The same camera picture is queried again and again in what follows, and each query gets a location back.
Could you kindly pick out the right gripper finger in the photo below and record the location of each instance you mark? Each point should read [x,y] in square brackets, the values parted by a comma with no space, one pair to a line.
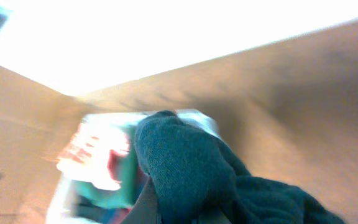
[145,210]

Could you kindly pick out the dark teal garment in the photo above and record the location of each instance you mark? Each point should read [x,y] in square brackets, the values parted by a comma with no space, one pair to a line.
[194,171]

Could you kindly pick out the pink printed t-shirt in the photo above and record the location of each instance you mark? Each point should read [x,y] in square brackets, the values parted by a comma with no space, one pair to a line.
[93,155]

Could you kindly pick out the green t-shirt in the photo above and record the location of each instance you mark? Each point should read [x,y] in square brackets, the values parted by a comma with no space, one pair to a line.
[126,174]

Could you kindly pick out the clear plastic storage bin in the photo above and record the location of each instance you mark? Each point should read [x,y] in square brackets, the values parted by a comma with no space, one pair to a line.
[69,207]

